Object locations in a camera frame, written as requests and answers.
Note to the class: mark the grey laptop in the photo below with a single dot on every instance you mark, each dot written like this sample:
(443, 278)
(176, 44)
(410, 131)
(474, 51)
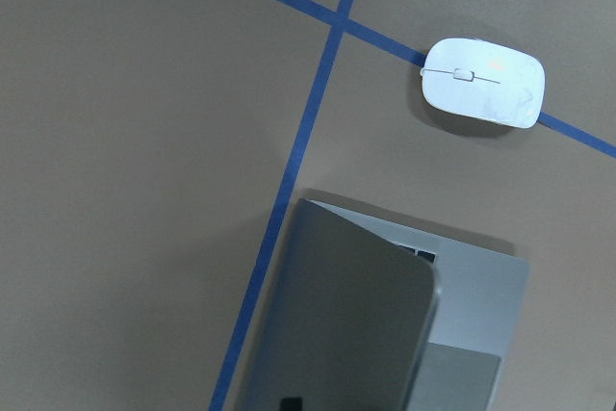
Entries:
(368, 314)

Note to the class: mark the white computer mouse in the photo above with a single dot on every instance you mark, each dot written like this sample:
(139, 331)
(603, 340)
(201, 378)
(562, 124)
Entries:
(483, 80)

